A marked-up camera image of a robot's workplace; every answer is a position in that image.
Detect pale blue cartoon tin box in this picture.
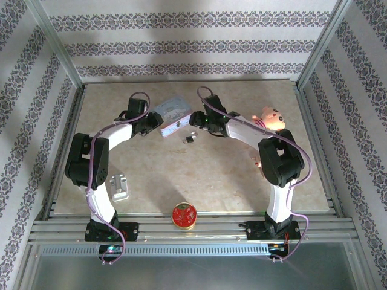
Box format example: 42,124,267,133
154,95,194,140

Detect peach and pink plush toy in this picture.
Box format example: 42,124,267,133
251,105,288,132

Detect round red gold tin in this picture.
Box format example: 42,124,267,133
171,202,198,231

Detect clear acrylic panel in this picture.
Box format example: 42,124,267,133
13,241,373,290

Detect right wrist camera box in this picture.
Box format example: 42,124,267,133
203,94,227,117

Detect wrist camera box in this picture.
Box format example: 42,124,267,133
126,97,150,120
203,94,227,117

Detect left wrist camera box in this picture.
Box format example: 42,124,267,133
126,97,150,120

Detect silver metal bracket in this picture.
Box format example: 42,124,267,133
109,173,130,202

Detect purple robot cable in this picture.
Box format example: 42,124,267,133
85,91,152,266
197,86,313,264

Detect aluminium frame side rail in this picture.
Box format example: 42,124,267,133
37,83,88,220
291,80,346,219

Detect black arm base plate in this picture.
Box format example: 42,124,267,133
246,221,301,242
84,221,140,243

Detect aluminium frame rail, long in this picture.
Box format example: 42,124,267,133
27,210,359,244

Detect aluminium frame post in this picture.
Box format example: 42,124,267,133
296,0,355,89
26,0,86,89

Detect grey slotted cable duct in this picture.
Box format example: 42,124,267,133
39,244,271,258

